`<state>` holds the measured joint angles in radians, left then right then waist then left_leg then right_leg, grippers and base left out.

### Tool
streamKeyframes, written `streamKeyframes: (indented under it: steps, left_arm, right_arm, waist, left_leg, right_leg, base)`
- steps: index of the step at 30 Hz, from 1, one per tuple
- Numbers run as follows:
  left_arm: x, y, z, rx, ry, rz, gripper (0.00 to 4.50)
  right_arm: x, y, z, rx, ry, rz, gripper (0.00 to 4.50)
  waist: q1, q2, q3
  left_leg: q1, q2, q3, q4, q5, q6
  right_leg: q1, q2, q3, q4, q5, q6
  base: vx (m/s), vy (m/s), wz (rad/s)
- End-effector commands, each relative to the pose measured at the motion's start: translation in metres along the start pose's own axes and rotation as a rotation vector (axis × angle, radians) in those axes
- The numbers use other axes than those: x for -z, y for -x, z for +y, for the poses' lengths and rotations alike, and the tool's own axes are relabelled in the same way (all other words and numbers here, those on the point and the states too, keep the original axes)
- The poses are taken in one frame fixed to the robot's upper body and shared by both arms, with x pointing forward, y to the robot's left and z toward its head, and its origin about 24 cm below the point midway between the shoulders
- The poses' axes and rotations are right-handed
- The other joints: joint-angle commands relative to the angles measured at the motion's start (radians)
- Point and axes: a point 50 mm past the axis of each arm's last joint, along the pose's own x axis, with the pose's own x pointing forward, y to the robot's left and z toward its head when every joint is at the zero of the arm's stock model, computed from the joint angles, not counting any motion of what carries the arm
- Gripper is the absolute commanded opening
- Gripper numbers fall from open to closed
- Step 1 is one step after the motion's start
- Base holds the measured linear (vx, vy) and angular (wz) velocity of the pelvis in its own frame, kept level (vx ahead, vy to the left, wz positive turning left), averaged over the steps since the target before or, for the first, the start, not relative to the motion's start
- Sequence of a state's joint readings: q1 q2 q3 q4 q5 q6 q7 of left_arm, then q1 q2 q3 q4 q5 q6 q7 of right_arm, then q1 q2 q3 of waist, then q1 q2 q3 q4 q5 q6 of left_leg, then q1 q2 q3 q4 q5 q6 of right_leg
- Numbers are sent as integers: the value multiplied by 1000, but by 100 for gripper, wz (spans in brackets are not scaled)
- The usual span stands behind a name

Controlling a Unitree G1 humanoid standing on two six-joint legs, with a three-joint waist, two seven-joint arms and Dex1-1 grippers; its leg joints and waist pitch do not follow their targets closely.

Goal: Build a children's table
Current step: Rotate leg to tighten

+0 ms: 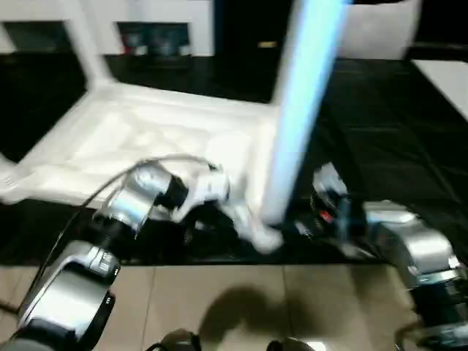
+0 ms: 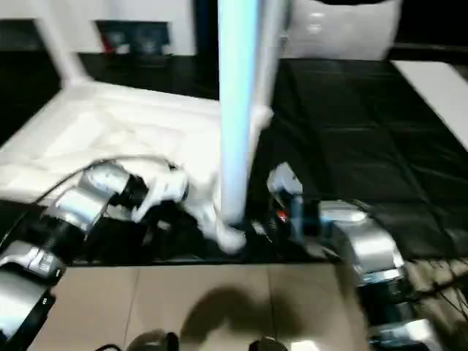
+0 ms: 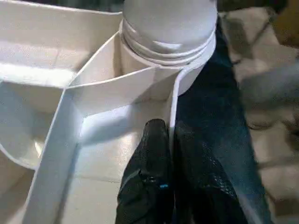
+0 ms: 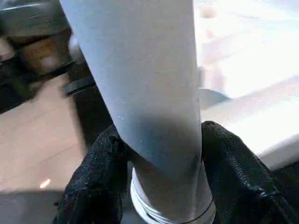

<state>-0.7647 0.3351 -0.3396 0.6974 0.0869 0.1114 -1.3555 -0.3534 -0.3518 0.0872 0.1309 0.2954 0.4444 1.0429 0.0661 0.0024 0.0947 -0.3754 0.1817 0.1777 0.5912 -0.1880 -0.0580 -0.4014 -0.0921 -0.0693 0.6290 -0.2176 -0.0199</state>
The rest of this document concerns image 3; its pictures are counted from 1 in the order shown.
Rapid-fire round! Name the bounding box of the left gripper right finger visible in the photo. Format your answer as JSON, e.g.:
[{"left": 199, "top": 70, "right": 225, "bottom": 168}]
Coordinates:
[{"left": 173, "top": 121, "right": 247, "bottom": 224}]

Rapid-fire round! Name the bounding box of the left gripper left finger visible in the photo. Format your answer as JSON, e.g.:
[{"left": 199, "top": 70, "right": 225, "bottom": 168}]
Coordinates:
[{"left": 115, "top": 118, "right": 175, "bottom": 224}]

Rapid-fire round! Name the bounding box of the white plastic table top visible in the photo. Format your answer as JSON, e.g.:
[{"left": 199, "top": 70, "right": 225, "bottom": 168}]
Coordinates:
[{"left": 0, "top": 0, "right": 217, "bottom": 224}]

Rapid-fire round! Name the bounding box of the white plastic table leg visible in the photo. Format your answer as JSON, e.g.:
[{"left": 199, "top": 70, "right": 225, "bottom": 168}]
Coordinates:
[{"left": 119, "top": 0, "right": 218, "bottom": 67}]

